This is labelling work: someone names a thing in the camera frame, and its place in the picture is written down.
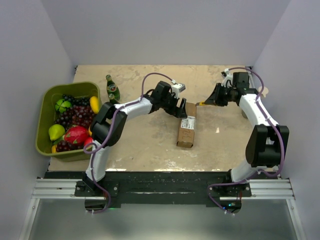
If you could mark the yellow lemon fruit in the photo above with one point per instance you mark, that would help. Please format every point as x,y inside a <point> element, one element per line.
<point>94,104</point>

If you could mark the yellow utility knife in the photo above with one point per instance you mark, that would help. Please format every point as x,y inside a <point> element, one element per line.
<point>201,103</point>

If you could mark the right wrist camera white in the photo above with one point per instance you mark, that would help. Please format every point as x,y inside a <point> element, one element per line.
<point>227,78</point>

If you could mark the dark black grape bunch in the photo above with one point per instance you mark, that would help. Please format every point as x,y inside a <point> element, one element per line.
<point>77,101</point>

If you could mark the small red apple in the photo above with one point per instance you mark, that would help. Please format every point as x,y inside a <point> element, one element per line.
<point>87,143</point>

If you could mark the olive green plastic bin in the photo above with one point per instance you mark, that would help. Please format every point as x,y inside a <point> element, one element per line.
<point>48,115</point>

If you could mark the red purple grape bunch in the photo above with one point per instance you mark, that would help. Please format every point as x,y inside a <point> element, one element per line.
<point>76,116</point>

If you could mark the beige cup bottle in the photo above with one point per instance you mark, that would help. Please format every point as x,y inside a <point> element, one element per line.
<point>264,91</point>

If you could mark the brown cardboard express box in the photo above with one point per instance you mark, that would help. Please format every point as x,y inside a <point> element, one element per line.
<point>186,131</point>

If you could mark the green glass bottle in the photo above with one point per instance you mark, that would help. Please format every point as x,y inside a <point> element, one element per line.
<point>112,99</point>
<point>112,88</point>

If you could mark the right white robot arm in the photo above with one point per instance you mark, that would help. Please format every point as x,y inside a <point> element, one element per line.
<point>265,151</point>

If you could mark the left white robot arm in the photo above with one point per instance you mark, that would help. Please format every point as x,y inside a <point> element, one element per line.
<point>109,123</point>

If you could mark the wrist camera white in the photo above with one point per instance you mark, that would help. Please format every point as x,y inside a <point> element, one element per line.
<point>227,78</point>
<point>177,88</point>

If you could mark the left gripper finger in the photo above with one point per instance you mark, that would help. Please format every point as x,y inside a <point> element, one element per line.
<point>178,113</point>
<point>183,106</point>

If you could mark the red dragon fruit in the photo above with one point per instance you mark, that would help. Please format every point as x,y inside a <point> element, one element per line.
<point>76,135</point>

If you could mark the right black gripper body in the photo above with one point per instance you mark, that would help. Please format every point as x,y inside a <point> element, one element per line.
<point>226,93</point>

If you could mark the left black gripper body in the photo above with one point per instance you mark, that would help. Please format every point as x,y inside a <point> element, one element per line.
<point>169,103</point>

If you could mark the yellow green pear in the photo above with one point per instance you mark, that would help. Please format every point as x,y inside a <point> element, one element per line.
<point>56,131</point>

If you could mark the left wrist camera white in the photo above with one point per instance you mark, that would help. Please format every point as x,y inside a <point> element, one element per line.
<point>177,88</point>

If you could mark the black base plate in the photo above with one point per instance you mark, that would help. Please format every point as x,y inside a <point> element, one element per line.
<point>156,188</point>

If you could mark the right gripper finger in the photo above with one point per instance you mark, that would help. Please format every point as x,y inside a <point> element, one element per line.
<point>216,90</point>
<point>215,101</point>

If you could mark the lower dark red grapes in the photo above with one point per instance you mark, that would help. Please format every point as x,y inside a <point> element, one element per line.
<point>64,146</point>

